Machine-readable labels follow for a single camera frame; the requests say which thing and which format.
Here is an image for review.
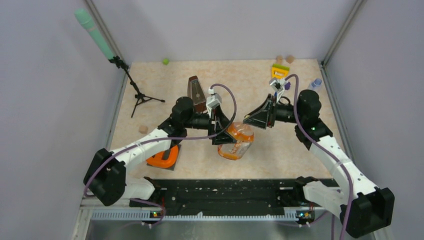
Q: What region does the yellow triangular toy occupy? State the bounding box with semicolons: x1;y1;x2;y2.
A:
271;63;290;79

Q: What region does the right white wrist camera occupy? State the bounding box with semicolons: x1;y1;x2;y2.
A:
269;77;288;102

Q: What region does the tan wooden block left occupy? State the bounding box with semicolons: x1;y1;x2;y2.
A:
275;55;284;65

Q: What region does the tan wooden block right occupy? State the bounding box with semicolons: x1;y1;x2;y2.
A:
285;55;296;64

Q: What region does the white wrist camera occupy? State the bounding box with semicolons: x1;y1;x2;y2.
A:
269;77;288;102
206;87;222;116

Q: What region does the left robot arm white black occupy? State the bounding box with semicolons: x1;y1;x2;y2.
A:
83;93;236;207

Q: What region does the mint green microphone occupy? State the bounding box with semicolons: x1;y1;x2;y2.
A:
74;8;115;62

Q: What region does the tan wooden block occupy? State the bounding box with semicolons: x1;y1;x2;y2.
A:
275;55;284;65
285;55;296;64

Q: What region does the grey toothed cable tray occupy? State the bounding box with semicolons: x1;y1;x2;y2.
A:
91;209;311;222

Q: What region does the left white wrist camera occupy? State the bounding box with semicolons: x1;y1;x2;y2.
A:
206;87;222;116

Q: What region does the orange tape dispenser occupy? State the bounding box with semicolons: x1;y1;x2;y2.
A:
146;144;179;169

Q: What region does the orange juice bottle yellow cap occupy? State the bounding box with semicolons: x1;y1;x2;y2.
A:
217;122;255;161

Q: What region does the tan wooden cube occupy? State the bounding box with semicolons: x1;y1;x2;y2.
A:
138;125;149;135

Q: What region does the purple cube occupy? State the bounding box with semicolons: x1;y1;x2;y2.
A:
284;81;291;90

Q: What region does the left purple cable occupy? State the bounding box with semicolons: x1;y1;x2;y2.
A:
82;83;238;229

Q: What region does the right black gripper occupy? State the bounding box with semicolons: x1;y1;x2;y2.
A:
243;94;304;130

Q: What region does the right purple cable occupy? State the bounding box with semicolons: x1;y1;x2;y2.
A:
284;73;355;240

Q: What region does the clear small water bottle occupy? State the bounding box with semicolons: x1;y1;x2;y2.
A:
307;78;323;91

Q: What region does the brown wooden metronome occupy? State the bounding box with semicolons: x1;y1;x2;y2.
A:
187;75;207;113

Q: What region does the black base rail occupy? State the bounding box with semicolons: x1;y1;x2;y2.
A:
149;179;318;217

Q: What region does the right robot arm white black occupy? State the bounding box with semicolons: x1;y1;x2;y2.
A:
243;89;395;238

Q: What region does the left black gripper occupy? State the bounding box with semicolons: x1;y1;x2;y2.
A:
183;105;237;145

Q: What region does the purple cable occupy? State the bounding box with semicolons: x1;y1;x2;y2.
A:
284;73;355;240
82;83;238;229

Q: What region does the black tripod microphone stand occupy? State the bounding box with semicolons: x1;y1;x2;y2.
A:
108;55;166;118

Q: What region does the dark grey square mat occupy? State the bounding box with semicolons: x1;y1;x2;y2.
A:
149;143;182;172

